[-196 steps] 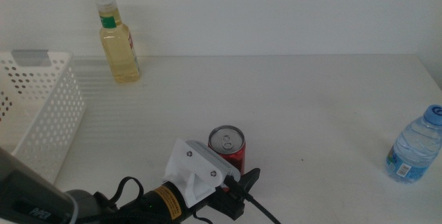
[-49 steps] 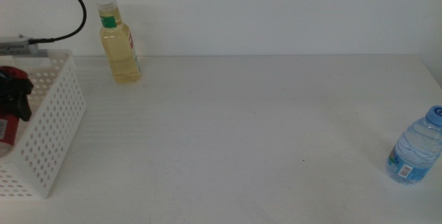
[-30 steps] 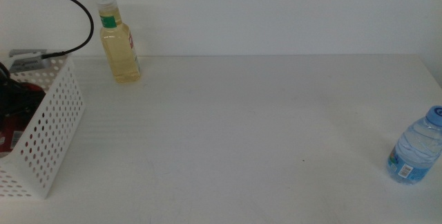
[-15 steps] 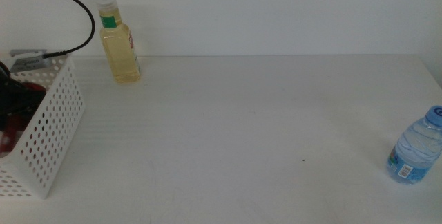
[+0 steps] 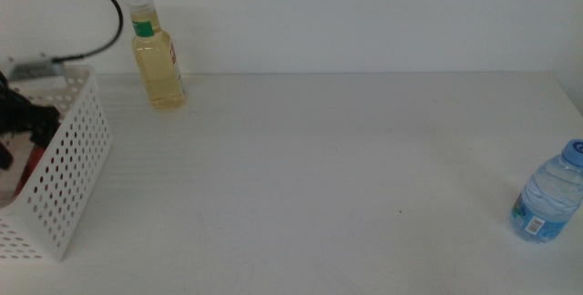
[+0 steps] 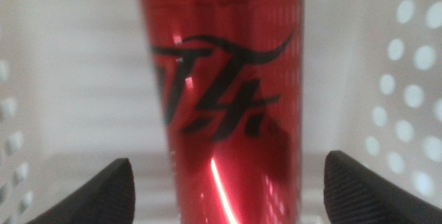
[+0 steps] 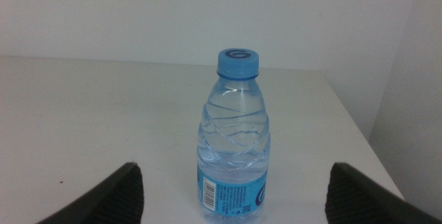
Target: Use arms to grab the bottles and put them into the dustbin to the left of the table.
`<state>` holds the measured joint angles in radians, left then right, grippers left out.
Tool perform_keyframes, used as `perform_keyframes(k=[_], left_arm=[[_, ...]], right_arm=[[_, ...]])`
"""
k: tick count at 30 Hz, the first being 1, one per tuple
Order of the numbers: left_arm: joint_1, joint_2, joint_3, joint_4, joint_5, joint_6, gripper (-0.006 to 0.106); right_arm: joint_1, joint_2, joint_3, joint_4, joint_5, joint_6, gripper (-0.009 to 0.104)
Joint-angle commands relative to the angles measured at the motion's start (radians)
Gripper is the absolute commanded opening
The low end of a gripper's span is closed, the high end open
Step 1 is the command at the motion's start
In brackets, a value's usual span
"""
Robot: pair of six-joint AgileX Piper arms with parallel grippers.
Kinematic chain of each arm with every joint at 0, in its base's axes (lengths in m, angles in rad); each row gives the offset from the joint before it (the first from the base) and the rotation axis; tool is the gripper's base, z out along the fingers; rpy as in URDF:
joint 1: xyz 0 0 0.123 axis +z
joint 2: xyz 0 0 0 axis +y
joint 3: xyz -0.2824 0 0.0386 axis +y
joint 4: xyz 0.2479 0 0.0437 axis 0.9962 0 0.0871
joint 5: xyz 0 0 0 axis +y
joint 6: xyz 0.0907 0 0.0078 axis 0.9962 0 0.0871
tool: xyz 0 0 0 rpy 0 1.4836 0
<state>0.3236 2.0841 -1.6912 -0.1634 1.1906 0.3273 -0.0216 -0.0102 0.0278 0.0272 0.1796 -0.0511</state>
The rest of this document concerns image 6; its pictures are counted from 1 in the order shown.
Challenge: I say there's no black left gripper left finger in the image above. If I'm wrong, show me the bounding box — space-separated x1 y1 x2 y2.
26 158 135 224

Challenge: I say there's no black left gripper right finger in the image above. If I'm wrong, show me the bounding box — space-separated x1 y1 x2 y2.
323 150 442 224

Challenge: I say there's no red soda can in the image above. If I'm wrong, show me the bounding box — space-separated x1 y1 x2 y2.
140 0 305 224

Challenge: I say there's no white perforated plastic basket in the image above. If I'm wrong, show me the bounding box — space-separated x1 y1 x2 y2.
0 0 442 224

